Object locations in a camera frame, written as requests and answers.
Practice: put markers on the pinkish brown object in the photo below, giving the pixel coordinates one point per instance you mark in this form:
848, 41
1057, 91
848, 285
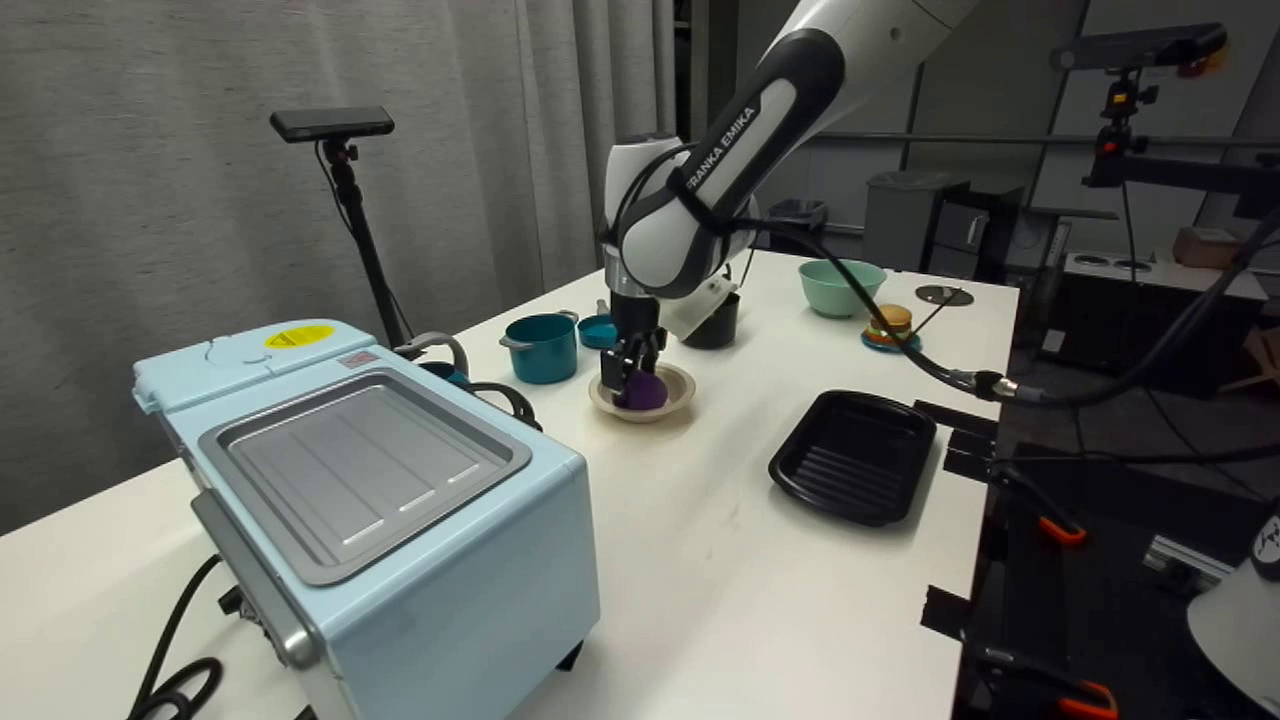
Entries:
1211, 251

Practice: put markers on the teal toy pot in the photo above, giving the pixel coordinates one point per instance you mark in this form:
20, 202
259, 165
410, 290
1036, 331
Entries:
540, 354

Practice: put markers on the black waste bin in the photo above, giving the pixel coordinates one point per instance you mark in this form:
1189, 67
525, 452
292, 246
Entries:
801, 214

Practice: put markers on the grey cabinet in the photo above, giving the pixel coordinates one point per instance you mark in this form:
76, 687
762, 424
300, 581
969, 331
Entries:
904, 221

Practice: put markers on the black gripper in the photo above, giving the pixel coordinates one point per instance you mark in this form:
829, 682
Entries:
637, 323

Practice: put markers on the black camera stand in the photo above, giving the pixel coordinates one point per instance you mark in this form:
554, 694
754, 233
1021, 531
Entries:
1116, 125

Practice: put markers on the teal round coaster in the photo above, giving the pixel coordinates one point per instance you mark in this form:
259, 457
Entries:
880, 348

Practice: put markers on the black bar camera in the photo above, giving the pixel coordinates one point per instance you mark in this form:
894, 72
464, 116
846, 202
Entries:
332, 125

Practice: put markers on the black camera tripod pole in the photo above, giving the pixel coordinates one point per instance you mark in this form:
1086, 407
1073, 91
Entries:
363, 224

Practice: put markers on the small blue cup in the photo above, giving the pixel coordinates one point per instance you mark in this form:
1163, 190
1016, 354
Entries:
597, 335

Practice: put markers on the light blue toaster oven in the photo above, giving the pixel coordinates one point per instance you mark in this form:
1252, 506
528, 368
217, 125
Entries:
464, 585

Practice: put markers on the purple round object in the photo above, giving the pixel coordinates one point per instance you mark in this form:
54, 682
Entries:
646, 392

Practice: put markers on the mint green bowl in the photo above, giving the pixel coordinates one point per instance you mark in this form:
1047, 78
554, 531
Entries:
832, 294

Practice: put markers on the grey curtain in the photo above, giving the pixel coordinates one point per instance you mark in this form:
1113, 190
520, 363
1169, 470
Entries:
162, 243

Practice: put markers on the black grill pan tray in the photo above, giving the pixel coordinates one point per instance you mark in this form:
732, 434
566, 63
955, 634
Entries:
852, 463

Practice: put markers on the beige round plate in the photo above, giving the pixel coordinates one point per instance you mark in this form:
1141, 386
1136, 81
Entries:
677, 392

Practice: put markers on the toy burger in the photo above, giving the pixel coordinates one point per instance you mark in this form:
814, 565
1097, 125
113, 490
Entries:
894, 323

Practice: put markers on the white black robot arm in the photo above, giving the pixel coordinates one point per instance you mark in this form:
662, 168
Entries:
747, 121

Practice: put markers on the black low shelf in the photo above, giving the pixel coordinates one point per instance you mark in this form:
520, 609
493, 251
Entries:
1144, 325

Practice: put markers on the white rounded device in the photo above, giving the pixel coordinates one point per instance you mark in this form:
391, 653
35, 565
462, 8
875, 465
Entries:
1243, 640

